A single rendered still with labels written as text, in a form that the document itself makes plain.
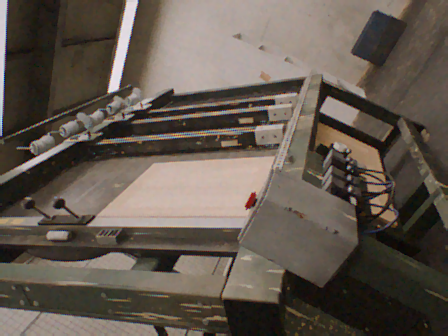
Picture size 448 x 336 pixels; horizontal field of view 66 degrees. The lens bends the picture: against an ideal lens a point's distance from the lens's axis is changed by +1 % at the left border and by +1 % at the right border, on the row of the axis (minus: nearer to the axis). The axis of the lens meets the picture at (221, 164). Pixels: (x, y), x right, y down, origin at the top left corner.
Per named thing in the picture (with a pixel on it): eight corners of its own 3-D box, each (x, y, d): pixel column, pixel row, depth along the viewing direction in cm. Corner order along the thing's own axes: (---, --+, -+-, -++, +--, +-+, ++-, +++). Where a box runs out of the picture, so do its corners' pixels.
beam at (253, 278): (286, 344, 69) (280, 302, 65) (229, 337, 73) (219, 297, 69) (323, 88, 258) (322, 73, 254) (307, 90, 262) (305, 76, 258)
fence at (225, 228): (250, 240, 92) (248, 227, 91) (-6, 234, 125) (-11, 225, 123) (254, 229, 97) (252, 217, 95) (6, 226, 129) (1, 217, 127)
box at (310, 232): (364, 246, 55) (262, 195, 56) (326, 292, 61) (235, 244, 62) (360, 207, 65) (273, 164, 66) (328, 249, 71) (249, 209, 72)
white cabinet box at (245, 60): (366, 99, 458) (229, 35, 475) (343, 136, 487) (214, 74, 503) (363, 89, 511) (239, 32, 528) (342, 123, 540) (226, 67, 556)
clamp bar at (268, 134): (283, 144, 151) (276, 91, 142) (69, 159, 192) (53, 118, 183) (286, 136, 160) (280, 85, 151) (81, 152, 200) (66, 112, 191)
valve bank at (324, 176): (417, 231, 78) (319, 183, 80) (380, 271, 85) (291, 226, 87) (388, 147, 121) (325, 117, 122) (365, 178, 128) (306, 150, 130)
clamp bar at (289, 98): (296, 108, 201) (292, 66, 192) (125, 125, 241) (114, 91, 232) (298, 103, 210) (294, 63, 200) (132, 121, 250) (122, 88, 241)
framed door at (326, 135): (394, 228, 160) (397, 225, 159) (286, 174, 164) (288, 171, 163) (375, 152, 237) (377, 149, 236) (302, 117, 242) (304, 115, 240)
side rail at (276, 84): (306, 93, 255) (305, 78, 251) (174, 108, 293) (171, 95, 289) (307, 90, 262) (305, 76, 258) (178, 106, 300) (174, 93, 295)
